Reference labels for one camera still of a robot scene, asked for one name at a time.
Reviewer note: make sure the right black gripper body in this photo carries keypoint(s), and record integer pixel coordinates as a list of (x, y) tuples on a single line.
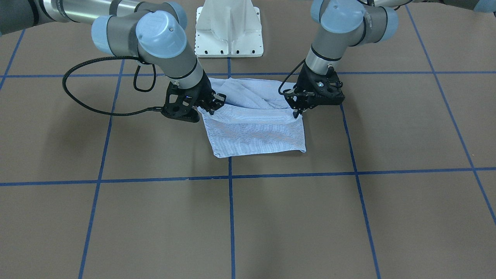
[(202, 92)]

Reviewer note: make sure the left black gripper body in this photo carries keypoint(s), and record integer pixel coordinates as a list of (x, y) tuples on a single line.
[(305, 82)]

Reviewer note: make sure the light blue striped shirt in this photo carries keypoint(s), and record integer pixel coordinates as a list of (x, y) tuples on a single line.
[(255, 119)]

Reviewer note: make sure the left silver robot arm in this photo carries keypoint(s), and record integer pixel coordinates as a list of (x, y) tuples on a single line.
[(342, 24)]

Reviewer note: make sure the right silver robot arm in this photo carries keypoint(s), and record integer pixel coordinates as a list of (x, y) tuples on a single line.
[(149, 33)]

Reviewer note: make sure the white camera mast pedestal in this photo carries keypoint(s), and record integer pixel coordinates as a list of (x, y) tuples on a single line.
[(228, 29)]

